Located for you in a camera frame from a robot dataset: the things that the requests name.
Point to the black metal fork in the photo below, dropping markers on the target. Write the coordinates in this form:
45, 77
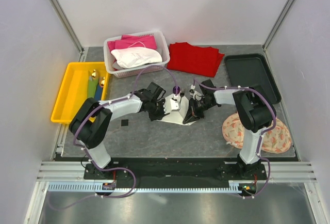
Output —
182, 94

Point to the pink cloth in basket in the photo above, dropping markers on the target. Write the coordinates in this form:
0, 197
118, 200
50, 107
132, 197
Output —
128, 41

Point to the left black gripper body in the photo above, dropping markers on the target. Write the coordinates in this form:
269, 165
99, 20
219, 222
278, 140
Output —
157, 110

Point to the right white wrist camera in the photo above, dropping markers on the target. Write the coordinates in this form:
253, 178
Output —
195, 94

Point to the grey slotted cable duct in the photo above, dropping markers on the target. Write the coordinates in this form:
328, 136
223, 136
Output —
110, 187

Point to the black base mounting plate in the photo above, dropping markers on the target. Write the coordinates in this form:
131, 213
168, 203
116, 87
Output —
194, 172

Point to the white plastic basket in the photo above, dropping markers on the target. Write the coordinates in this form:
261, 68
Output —
114, 69

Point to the small black square marker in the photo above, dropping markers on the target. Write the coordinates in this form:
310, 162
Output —
124, 122

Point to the white cloth in basket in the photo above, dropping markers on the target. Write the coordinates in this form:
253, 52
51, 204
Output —
135, 56

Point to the yellow plastic tray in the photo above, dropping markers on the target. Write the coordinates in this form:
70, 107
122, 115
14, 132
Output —
74, 89

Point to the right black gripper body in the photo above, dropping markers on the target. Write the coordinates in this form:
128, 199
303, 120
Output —
201, 105

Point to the red folded cloth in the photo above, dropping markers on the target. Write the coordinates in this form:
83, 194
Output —
187, 58

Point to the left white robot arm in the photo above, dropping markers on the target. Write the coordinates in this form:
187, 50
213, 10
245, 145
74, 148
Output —
91, 122

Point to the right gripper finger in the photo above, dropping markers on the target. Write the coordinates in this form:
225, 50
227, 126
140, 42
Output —
190, 116
199, 114

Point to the black plastic tray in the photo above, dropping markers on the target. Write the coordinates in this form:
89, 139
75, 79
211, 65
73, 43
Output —
252, 69

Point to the gold utensil in green napkin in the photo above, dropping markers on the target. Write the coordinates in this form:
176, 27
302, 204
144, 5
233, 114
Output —
94, 74

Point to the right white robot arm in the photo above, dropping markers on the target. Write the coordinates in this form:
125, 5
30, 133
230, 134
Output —
256, 114

